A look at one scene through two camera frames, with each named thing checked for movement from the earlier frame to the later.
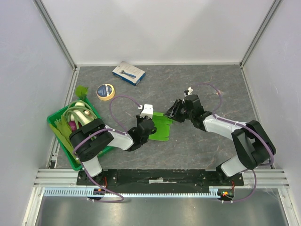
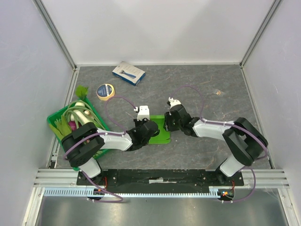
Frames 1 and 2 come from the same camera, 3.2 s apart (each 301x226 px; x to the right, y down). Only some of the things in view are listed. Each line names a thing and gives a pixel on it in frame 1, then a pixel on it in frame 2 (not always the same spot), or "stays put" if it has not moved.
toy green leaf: x=81 y=92 stays put
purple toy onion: x=72 y=124 stays put
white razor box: x=129 y=73 stays put
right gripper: x=178 y=110 to x=168 y=121
